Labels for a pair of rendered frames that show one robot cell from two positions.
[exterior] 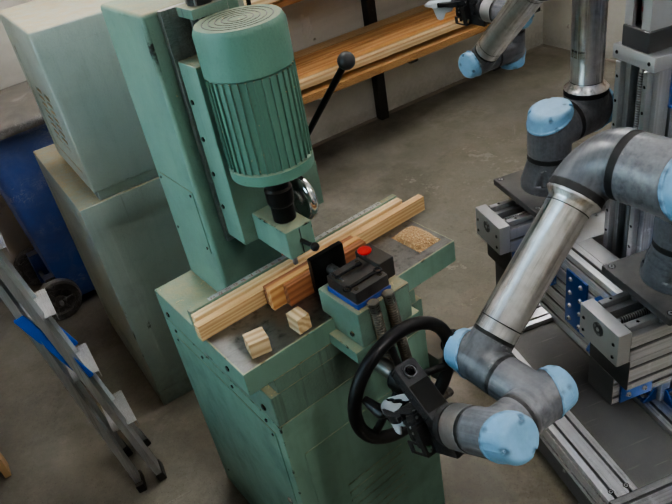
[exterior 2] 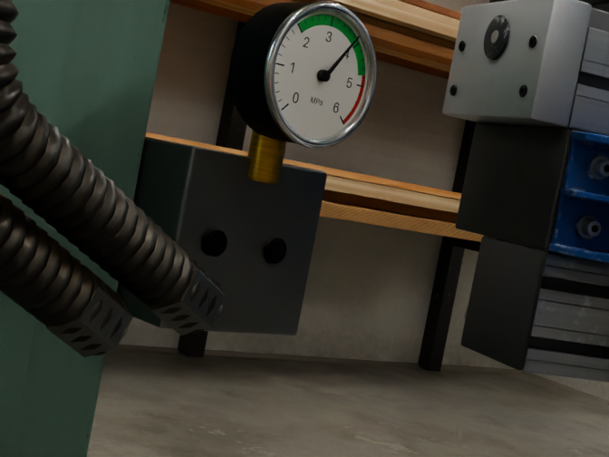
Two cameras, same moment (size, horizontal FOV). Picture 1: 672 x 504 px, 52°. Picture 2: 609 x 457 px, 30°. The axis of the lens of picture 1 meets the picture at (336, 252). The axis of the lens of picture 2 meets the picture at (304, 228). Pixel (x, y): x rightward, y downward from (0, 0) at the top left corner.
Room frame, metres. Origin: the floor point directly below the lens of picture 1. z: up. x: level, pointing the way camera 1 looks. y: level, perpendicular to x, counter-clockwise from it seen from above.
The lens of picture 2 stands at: (0.75, -0.17, 0.62)
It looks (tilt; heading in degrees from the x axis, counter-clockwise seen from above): 3 degrees down; 350
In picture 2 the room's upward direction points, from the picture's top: 11 degrees clockwise
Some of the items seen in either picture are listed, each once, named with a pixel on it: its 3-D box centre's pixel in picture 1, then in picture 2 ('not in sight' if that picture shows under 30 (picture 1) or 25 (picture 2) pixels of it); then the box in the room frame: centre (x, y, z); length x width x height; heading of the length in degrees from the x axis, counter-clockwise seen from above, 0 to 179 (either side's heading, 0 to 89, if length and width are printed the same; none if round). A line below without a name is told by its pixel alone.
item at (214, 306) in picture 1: (306, 261); not in sight; (1.32, 0.07, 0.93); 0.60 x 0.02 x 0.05; 122
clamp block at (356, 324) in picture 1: (365, 301); not in sight; (1.14, -0.04, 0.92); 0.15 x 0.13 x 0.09; 122
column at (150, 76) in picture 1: (209, 148); not in sight; (1.53, 0.25, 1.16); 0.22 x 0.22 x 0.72; 32
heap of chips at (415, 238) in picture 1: (415, 235); not in sight; (1.36, -0.20, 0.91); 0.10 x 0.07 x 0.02; 32
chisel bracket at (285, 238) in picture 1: (284, 231); not in sight; (1.30, 0.10, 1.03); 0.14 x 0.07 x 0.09; 32
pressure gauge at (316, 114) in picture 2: not in sight; (293, 93); (1.24, -0.24, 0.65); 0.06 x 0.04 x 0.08; 122
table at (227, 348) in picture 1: (343, 301); not in sight; (1.21, 0.00, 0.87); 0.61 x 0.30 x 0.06; 122
